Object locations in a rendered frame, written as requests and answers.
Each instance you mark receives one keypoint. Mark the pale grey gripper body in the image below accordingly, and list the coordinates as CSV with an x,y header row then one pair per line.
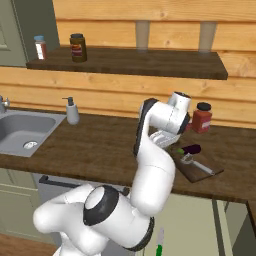
x,y
164,138

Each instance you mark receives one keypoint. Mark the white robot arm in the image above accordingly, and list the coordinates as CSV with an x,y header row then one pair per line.
x,y
151,173

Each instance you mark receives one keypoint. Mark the purple eggplant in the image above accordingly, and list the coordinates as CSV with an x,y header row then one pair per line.
x,y
191,149

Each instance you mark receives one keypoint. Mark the dark wooden cutting board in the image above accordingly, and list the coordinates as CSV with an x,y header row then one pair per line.
x,y
195,173

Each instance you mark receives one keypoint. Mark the red jar with black lid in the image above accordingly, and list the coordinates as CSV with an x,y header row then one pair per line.
x,y
202,120

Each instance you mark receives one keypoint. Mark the silver peeler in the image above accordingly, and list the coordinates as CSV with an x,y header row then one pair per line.
x,y
199,165

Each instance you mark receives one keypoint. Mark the pale green cupboard door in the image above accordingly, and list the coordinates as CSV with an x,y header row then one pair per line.
x,y
190,226
16,208
238,230

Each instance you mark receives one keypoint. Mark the white soap dispenser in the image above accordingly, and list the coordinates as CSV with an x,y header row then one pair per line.
x,y
72,113

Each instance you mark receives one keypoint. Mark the dark jar with red label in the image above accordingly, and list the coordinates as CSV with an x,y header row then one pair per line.
x,y
78,49

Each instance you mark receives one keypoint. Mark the grey sink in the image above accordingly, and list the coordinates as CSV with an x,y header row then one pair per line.
x,y
23,131

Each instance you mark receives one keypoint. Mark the small jar with blue lid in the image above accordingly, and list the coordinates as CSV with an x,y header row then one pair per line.
x,y
40,49

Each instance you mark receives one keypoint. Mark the silver tap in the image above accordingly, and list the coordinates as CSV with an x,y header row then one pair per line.
x,y
3,103

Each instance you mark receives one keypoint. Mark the dark wooden wall shelf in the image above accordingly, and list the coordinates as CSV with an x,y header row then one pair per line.
x,y
140,65

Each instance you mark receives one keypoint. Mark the beige shelf bracket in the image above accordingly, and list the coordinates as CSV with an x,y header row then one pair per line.
x,y
207,36
142,35

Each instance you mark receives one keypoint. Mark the grey-green wall cupboard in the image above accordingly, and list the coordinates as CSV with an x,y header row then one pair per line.
x,y
20,30

